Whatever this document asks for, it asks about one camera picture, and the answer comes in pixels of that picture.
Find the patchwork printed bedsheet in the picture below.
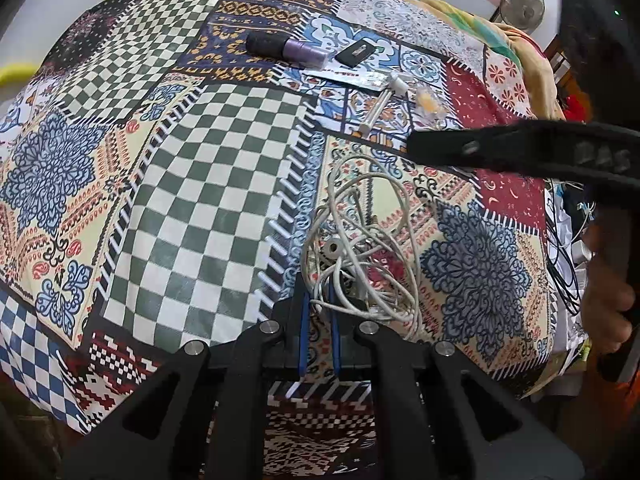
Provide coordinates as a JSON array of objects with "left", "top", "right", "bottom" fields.
[{"left": 0, "top": 0, "right": 558, "bottom": 436}]

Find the white ointment tube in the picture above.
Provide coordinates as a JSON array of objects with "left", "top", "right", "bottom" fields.
[{"left": 306, "top": 66, "right": 412, "bottom": 97}]

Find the wooden chair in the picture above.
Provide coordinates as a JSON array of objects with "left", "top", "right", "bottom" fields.
[{"left": 544, "top": 34, "right": 572, "bottom": 77}]

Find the white cable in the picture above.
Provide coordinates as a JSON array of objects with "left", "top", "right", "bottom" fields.
[{"left": 302, "top": 155, "right": 432, "bottom": 342}]

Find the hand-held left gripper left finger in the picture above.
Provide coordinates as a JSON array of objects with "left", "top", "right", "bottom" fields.
[{"left": 62, "top": 280, "right": 311, "bottom": 480}]

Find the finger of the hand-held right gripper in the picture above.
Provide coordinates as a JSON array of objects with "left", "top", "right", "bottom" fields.
[{"left": 407, "top": 120, "right": 573, "bottom": 181}]

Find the black and purple tube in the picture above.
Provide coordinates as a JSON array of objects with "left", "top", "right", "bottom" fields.
[{"left": 246, "top": 30, "right": 332, "bottom": 69}]

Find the person's right hand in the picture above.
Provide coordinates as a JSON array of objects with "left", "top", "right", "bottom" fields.
[{"left": 581, "top": 227, "right": 638, "bottom": 357}]

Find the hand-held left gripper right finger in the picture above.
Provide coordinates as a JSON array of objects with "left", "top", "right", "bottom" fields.
[{"left": 327, "top": 285, "right": 586, "bottom": 480}]

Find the thin white stick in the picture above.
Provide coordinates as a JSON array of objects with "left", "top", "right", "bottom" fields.
[{"left": 357, "top": 89, "right": 397, "bottom": 137}]

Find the small black packet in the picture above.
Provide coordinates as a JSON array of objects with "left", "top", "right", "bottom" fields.
[{"left": 334, "top": 39, "right": 370, "bottom": 66}]

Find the grey standing fan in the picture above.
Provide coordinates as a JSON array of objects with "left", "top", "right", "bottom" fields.
[{"left": 500, "top": 0, "right": 547, "bottom": 32}]

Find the clear wrapper with orange piece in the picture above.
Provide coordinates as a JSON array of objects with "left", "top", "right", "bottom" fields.
[{"left": 416, "top": 86, "right": 462, "bottom": 132}]

